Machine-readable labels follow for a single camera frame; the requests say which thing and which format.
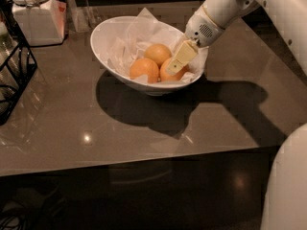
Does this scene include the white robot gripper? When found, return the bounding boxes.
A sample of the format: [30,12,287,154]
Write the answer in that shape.
[166,6,224,76]

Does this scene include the orange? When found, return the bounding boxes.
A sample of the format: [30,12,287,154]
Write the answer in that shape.
[144,43,172,66]
[160,58,189,81]
[130,57,159,83]

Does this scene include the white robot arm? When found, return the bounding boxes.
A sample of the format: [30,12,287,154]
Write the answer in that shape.
[167,0,307,230]

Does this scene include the white oval ceramic bowl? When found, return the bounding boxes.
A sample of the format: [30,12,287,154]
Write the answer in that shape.
[90,16,203,96]

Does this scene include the white tissue paper liner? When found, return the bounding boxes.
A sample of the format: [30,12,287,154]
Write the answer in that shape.
[107,9,208,87]

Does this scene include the clear glass vase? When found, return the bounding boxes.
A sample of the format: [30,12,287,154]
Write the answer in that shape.
[66,0,96,33]

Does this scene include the black wire rack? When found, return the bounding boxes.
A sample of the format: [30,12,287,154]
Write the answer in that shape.
[0,0,37,125]

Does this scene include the black cables on floor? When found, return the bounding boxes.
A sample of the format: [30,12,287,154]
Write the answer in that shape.
[0,204,33,230]

